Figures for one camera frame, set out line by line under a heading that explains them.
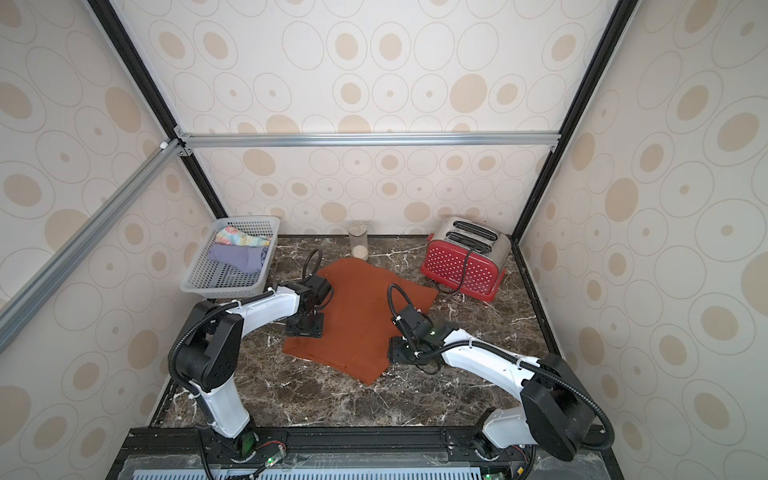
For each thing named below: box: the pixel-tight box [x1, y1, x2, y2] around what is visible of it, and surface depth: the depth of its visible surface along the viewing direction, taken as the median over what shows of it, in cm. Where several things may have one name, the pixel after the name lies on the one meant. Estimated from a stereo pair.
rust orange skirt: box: [282, 258, 439, 385], surface depth 90 cm
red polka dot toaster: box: [420, 216, 512, 302], surface depth 98 cm
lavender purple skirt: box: [208, 243, 264, 274], surface depth 106 cm
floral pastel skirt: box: [215, 226, 272, 246], surface depth 111 cm
